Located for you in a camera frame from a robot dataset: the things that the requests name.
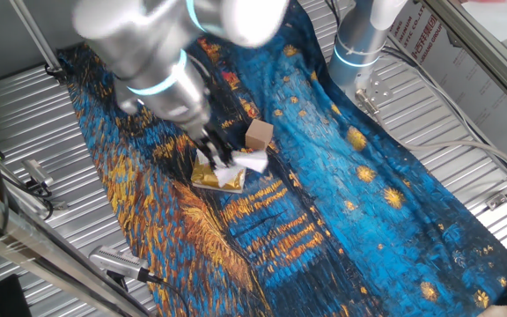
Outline black box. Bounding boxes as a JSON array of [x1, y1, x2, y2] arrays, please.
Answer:
[[0, 273, 33, 317]]

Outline small silver camera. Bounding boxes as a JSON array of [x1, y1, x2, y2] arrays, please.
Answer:
[[21, 158, 55, 188]]

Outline black camera cable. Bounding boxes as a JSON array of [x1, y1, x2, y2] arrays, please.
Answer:
[[145, 270, 192, 317]]

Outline metal cable connector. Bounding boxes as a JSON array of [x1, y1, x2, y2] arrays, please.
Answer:
[[353, 87, 382, 118]]

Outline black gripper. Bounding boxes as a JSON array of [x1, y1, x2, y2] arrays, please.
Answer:
[[193, 125, 233, 172]]

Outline plain wooden cube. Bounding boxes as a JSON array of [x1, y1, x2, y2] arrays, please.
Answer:
[[244, 118, 276, 152]]

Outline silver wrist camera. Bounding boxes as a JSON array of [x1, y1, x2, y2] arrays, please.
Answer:
[[113, 83, 147, 116]]

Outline aluminium frame beam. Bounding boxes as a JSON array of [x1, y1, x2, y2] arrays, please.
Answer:
[[0, 178, 149, 317], [420, 0, 507, 120]]

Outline white printed panel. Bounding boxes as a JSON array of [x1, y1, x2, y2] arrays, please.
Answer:
[[387, 0, 507, 173]]

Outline white paper napkin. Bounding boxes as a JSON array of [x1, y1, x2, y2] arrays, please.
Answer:
[[195, 148, 269, 188]]

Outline large silver camera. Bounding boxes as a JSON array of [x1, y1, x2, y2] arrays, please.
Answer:
[[88, 245, 151, 283]]

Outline blue yellow painting-print cloth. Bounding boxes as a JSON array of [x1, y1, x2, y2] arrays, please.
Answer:
[[57, 0, 507, 317]]

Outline thick grey cable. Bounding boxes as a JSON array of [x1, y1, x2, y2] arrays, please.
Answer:
[[374, 109, 507, 177]]

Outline grey metal pole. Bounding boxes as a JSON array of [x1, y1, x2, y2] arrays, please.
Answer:
[[9, 0, 65, 76]]

